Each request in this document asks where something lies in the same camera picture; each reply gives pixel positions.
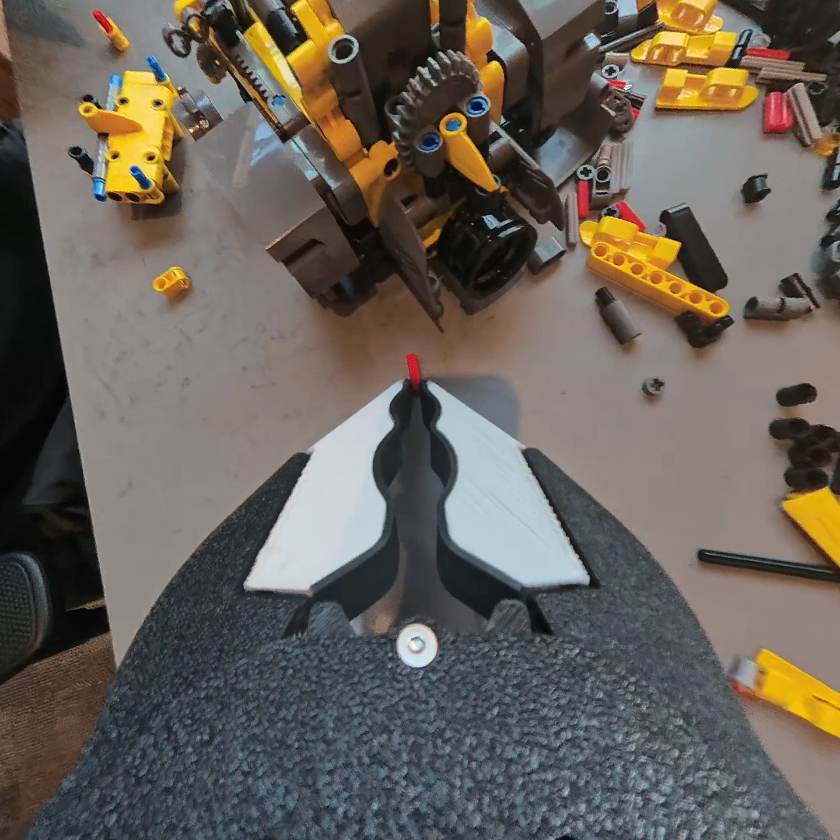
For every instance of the small yellow brick connector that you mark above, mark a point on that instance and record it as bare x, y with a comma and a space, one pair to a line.
172, 282
118, 36

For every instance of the yellow grey brick vehicle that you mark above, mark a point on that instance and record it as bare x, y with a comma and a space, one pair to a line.
289, 184

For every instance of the yellow panel with grey axle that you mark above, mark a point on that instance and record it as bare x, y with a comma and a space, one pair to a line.
141, 131

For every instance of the pile of loose brick pieces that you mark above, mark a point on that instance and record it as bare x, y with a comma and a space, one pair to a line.
656, 275

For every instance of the person's black clothing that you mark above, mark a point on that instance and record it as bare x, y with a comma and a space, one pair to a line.
26, 328

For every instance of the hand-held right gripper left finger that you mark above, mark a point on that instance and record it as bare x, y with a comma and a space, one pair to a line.
321, 518

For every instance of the grey desk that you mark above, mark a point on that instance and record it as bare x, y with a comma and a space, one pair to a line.
197, 426

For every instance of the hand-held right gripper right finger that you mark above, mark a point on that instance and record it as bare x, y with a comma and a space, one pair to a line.
512, 518

